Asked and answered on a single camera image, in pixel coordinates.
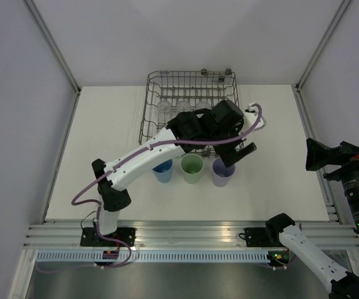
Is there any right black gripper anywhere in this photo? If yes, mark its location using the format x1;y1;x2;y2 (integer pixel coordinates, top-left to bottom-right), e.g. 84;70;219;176
306;135;359;230

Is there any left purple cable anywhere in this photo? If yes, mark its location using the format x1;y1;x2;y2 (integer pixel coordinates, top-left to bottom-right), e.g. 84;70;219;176
36;104;264;275

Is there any clear glass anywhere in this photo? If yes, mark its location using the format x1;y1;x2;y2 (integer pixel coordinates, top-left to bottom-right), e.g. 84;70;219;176
157;100;172;115
195;100;211;110
175;100;191;114

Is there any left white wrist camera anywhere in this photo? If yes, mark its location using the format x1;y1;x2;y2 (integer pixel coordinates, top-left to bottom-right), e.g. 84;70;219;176
242;103;267;132

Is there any left aluminium frame post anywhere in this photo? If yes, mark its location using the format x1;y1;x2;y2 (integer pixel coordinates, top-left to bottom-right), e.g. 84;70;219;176
22;0;81;95

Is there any aluminium frame post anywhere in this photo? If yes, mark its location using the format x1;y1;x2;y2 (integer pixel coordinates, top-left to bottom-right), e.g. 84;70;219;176
294;0;353;92
22;0;81;95

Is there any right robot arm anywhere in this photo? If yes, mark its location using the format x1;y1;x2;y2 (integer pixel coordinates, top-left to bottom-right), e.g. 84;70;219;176
264;138;359;298

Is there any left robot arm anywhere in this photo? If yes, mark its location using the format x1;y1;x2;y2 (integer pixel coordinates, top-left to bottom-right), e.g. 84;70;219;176
71;100;262;247

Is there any green plastic cup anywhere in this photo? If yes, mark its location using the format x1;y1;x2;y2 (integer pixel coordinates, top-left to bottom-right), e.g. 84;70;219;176
180;154;204;184

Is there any grey wire dish rack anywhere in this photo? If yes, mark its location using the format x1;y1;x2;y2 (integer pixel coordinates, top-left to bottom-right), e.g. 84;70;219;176
138;69;245;157

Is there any purple plastic cup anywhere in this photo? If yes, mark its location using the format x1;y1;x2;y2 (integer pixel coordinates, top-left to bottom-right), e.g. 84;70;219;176
212;158;236;187

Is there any right aluminium frame post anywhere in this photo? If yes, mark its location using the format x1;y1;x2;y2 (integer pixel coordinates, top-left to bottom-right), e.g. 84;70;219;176
294;0;353;92

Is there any white slotted cable duct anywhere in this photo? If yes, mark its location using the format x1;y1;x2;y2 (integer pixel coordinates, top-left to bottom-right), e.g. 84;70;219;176
36;250;269;263

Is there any blue plastic cup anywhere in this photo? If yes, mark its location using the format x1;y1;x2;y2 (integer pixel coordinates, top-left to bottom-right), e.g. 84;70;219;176
152;159;173;183

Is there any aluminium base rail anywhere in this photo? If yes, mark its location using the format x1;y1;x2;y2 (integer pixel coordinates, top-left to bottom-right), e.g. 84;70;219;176
24;221;359;250

